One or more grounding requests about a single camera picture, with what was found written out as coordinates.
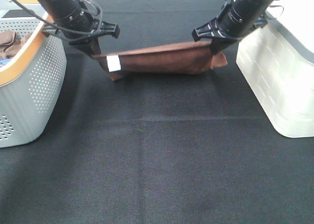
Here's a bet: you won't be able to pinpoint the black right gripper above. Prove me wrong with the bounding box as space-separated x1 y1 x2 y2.
192 15 267 55

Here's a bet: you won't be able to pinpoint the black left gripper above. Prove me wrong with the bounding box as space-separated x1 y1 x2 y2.
42 21 120 58

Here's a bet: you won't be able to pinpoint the brown microfibre towel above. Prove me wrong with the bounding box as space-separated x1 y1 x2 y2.
93 41 228 81

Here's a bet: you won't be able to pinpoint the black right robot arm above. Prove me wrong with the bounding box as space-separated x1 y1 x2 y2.
192 0 274 54

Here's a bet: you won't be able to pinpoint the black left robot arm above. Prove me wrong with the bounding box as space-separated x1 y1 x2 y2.
38 0 120 56

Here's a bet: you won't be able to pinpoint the white storage box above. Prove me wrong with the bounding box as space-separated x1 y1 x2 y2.
236 0 314 138

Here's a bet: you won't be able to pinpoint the grey perforated laundry basket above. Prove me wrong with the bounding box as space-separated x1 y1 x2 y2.
0 0 67 148

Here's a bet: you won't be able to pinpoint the brown towels in basket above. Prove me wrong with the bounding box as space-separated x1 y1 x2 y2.
0 30 32 59

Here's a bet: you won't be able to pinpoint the blue cloth in basket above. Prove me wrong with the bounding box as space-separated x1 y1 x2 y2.
0 58 11 68

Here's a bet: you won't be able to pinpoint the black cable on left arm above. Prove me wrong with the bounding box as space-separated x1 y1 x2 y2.
0 0 103 41

